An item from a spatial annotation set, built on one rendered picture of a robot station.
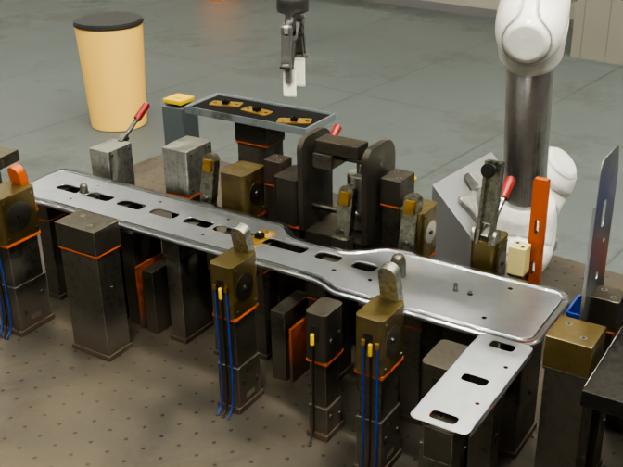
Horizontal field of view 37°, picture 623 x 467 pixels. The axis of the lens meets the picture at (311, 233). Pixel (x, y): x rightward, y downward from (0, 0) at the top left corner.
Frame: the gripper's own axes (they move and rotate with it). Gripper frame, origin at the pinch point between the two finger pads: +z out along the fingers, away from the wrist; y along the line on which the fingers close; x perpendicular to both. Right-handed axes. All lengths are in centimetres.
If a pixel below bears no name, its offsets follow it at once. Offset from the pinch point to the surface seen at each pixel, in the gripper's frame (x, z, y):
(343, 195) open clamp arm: 17.3, 17.6, 26.6
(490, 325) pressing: 52, 26, 61
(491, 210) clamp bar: 50, 15, 36
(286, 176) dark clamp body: 2.0, 18.0, 16.8
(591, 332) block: 68, 20, 70
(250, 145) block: -12.2, 17.6, -1.6
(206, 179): -18.8, 21.3, 14.2
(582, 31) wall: 92, 104, -532
